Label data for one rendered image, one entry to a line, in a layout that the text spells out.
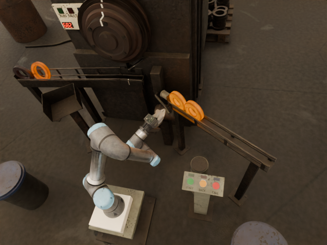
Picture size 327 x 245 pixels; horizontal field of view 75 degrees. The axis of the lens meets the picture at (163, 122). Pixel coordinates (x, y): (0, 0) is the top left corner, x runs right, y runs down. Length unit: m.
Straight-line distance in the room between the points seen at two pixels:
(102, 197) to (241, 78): 2.06
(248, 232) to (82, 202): 1.38
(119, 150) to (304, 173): 1.62
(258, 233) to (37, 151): 2.20
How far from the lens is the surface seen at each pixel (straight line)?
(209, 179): 1.34
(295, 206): 2.09
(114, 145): 1.14
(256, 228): 1.50
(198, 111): 1.39
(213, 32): 3.25
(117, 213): 1.58
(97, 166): 1.35
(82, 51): 1.96
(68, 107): 1.95
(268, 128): 2.37
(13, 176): 2.06
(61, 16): 1.86
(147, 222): 1.91
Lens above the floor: 1.86
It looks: 53 degrees down
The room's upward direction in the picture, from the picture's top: 11 degrees counter-clockwise
